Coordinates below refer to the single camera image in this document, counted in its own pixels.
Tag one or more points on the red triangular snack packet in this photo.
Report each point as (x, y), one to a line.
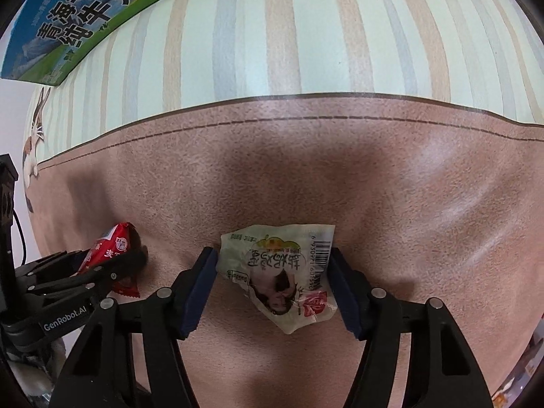
(114, 240)

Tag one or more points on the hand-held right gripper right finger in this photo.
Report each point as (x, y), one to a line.
(345, 293)

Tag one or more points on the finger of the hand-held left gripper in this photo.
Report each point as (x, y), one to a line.
(102, 274)
(46, 263)

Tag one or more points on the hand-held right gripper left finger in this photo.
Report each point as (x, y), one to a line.
(199, 289)

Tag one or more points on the black device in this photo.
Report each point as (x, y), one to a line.
(7, 204)

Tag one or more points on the striped pink table mat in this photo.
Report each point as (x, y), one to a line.
(297, 157)

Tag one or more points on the cream egg packet with face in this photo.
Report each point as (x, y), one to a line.
(276, 272)

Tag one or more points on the blue green milk carton box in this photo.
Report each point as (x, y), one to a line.
(85, 21)

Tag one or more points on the colourful printed packaging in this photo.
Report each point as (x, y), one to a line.
(518, 369)

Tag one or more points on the white plastic bag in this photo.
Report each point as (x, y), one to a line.
(38, 365)

